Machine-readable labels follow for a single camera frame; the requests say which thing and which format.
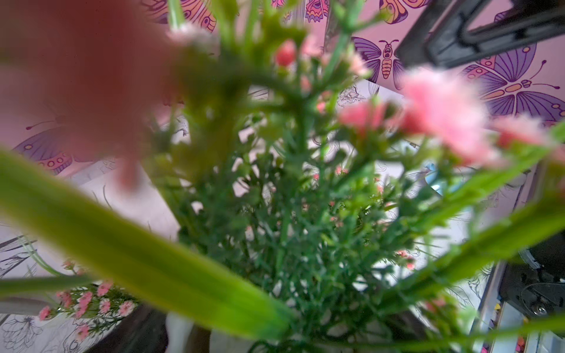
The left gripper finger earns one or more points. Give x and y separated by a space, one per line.
144 330

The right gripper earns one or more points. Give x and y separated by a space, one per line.
442 36

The pink potted plant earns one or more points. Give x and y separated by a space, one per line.
96 308
311 226

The white two-tier rack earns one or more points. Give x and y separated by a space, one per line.
109 245

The light blue garden trowel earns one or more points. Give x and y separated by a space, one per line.
434 180

